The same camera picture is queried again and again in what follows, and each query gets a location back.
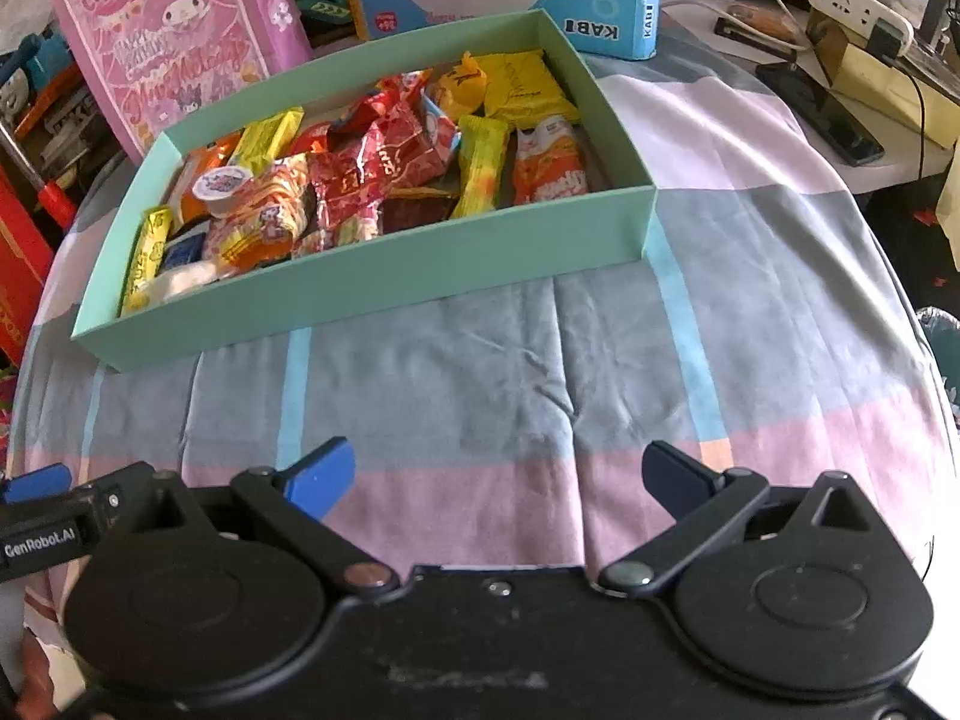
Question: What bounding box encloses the small jelly cup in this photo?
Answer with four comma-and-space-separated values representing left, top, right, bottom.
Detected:
191, 165, 257, 220

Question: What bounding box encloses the blue toy box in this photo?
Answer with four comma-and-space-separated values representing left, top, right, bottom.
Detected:
330, 0, 667, 62

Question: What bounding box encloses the yellow snack bag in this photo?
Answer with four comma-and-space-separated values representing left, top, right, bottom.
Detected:
448, 114, 512, 221

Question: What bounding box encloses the blue toy train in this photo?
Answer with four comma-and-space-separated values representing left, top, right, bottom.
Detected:
0, 34, 80, 121

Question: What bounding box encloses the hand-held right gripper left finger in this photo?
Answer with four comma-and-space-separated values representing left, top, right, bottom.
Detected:
112, 435, 402, 597

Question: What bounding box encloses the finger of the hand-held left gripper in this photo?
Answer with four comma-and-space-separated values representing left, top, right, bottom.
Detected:
0, 463, 74, 505
67, 463, 162, 522

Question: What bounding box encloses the salmon white snack packet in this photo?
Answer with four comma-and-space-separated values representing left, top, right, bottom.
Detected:
511, 116, 587, 206

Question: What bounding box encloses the yellow gold snack packet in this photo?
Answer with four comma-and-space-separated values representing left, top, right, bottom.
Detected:
433, 51, 492, 119

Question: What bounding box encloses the beige cardboard box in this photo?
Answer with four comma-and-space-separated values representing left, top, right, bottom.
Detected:
814, 19, 960, 151

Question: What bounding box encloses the white power strip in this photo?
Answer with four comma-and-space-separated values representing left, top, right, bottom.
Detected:
806, 0, 917, 57

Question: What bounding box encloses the blue white snack packet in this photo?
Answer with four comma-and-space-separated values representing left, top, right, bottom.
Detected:
159, 229, 209, 272

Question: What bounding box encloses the pink cartoon gift box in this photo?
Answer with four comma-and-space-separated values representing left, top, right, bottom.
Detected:
49, 0, 314, 164

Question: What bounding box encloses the white patterned snack packet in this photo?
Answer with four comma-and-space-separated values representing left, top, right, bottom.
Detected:
139, 259, 220, 310

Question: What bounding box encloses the black smartphone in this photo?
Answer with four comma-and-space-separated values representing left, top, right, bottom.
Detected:
754, 60, 886, 166

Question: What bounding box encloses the yellow long snack bar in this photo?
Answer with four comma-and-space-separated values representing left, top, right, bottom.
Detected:
118, 208, 175, 317
238, 109, 305, 175

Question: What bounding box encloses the grey toy crate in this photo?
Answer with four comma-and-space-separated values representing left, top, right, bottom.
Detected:
45, 94, 106, 158

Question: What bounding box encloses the yellow square snack packet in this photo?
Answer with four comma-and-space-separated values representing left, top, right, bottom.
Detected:
482, 50, 581, 130

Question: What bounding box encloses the orange noodle snack packet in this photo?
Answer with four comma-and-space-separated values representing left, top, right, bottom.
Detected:
201, 154, 317, 272

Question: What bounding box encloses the red cardboard box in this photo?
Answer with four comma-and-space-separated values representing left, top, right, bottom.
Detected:
0, 165, 57, 368

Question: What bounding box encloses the black rectangular gadget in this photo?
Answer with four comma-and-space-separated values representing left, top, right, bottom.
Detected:
712, 15, 807, 57

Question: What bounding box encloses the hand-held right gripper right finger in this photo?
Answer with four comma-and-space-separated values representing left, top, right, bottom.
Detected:
596, 441, 901, 599

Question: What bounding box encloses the mint green cardboard box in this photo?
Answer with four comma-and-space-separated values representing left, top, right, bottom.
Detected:
70, 9, 661, 374

